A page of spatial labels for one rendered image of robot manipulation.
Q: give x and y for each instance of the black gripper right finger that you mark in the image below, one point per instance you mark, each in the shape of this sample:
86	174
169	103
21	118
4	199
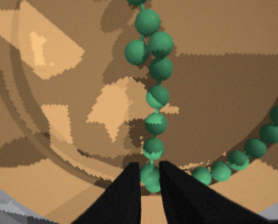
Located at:
186	200

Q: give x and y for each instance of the round wooden bead board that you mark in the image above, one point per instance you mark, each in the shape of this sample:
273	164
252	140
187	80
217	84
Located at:
73	109

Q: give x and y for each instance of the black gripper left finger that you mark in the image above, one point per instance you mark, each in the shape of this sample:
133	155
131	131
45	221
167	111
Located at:
120	203

